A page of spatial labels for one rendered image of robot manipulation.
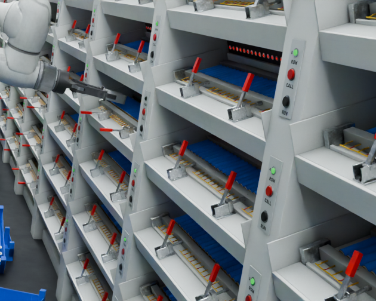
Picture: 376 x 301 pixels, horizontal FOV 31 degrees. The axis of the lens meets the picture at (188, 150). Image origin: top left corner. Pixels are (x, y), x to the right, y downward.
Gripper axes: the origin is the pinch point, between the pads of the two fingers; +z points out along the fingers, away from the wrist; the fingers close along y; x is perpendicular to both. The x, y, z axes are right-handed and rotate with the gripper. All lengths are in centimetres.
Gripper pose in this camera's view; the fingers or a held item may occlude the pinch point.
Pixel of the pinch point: (114, 96)
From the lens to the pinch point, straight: 223.0
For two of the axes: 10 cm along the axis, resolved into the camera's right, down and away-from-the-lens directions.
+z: 8.9, 2.3, 3.9
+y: -3.4, -2.3, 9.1
